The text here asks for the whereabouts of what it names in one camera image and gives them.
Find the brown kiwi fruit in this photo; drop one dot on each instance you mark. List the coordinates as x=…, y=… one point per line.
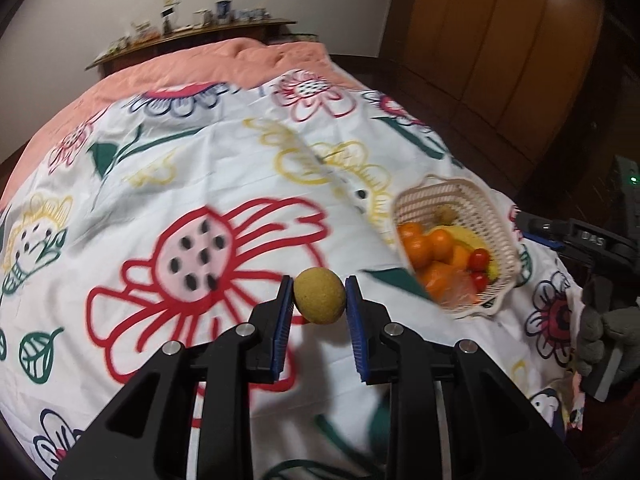
x=320, y=296
x=445, y=215

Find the cluster of small jars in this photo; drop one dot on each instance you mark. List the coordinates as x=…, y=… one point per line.
x=252, y=13

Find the tangerine with green stem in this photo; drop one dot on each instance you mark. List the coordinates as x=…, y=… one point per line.
x=442, y=244

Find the blue lidded jar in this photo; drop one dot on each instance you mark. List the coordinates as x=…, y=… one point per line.
x=222, y=10

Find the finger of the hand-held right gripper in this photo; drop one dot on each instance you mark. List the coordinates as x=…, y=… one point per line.
x=580, y=237

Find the white floral printed blanket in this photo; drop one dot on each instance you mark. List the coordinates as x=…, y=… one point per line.
x=200, y=160

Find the wooden headboard shelf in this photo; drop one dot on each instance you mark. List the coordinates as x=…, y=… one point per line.
x=210, y=32

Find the person's right hand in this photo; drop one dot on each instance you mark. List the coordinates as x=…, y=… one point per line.
x=590, y=330

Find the brown wooden wardrobe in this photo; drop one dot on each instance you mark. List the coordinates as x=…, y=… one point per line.
x=500, y=35

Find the cream plastic basket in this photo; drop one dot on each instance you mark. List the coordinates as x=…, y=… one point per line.
x=480, y=200

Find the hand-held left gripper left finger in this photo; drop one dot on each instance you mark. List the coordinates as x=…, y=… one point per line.
x=285, y=325

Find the yellow banana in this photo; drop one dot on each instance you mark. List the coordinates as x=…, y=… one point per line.
x=470, y=236

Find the red tomato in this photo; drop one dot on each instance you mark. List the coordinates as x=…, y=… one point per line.
x=479, y=259
x=481, y=280

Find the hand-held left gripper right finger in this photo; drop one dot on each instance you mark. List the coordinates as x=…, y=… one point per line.
x=356, y=330

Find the white electric kettle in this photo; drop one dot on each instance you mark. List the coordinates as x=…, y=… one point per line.
x=204, y=16

